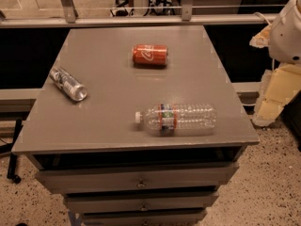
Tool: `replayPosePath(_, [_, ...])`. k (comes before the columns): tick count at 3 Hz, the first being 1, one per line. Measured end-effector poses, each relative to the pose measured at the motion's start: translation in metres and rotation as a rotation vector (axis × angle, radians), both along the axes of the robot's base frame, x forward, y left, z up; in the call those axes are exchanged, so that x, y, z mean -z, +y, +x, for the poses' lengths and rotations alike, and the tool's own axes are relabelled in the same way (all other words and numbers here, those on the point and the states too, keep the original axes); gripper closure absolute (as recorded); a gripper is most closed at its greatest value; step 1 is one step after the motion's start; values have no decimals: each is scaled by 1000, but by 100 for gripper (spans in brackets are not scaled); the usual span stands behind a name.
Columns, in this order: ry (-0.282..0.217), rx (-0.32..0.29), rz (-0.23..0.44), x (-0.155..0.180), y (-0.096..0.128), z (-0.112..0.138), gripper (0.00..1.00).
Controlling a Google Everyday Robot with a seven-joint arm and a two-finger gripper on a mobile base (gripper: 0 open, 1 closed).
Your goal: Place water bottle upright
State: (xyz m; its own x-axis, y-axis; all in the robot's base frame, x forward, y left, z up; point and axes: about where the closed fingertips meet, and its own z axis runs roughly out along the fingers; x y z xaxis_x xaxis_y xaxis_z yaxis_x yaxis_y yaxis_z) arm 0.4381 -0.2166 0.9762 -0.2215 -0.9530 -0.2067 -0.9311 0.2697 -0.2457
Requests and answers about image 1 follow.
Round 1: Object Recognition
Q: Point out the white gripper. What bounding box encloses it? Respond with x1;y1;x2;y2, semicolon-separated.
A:
249;0;301;127

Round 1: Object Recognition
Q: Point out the clear plastic water bottle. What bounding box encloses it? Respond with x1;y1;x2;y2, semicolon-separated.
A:
135;104;217;132

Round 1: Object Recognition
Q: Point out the orange soda can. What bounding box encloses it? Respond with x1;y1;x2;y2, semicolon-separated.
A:
132;44;168;66

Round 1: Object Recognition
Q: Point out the grey drawer cabinet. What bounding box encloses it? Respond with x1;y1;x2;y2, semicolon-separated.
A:
14;26;259;226

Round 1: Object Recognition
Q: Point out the silver aluminium can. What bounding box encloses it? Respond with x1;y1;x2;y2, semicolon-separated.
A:
49;66;87;102

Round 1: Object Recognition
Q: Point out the grey metal railing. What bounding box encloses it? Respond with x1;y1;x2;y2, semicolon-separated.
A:
0;0;288;28

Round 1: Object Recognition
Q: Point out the black stand leg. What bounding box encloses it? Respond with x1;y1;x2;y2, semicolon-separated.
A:
7;119;24;185

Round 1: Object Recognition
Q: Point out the white cable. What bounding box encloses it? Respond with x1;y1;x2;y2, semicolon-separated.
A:
253;11;273;26

